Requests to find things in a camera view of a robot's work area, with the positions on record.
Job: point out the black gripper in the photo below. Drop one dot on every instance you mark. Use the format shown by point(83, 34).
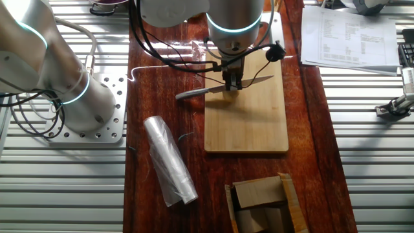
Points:
point(233, 68)

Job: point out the steel chef knife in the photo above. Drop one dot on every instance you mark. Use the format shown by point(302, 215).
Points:
point(191, 93)

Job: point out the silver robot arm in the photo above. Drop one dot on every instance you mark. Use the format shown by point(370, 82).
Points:
point(32, 48)

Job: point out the bamboo cutting board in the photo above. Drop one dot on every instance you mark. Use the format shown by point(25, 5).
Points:
point(246, 129)

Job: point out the wooden knife rack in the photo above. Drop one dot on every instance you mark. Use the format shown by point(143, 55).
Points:
point(278, 4)

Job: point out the clear plastic bag roll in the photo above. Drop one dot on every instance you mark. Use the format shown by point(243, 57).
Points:
point(169, 161)

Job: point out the open cardboard box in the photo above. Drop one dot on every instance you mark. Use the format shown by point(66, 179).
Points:
point(258, 194)

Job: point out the printed white paper stack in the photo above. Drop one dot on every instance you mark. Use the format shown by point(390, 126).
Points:
point(372, 48)

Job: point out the steel cooking pot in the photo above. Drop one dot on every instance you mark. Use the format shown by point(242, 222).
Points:
point(103, 4)

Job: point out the black keyboard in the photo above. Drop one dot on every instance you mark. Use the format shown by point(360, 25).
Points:
point(408, 55)

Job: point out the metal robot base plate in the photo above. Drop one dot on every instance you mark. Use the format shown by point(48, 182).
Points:
point(113, 129)

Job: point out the metal camera mount clamp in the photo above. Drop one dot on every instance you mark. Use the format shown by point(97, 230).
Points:
point(396, 108)

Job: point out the grey exterior camera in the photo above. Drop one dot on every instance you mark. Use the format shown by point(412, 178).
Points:
point(408, 81)

